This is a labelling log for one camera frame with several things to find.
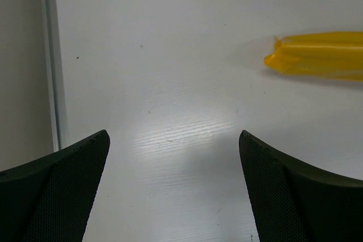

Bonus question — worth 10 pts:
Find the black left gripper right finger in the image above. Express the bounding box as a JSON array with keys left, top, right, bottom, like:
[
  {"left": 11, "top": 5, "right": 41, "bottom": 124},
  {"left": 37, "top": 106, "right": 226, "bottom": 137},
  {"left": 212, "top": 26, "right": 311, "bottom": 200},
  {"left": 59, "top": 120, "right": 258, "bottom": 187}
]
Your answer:
[{"left": 239, "top": 130, "right": 362, "bottom": 241}]

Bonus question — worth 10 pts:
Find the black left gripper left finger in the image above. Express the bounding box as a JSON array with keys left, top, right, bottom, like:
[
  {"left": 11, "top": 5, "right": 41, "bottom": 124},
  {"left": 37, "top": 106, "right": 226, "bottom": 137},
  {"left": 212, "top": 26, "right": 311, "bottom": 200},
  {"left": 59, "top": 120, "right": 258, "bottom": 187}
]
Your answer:
[{"left": 1, "top": 130, "right": 110, "bottom": 241}]

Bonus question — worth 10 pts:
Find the yellow Pastatime spaghetti bag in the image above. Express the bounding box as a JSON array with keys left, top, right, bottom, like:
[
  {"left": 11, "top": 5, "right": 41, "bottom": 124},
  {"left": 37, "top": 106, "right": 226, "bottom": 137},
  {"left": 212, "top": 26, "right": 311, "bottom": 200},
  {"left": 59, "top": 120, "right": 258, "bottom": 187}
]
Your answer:
[{"left": 264, "top": 31, "right": 362, "bottom": 82}]

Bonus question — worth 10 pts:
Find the aluminium table edge rail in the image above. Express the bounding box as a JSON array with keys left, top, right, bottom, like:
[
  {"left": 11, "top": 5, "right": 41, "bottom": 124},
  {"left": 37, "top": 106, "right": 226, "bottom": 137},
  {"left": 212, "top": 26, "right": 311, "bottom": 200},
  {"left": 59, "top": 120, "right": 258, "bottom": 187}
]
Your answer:
[{"left": 41, "top": 0, "right": 69, "bottom": 151}]

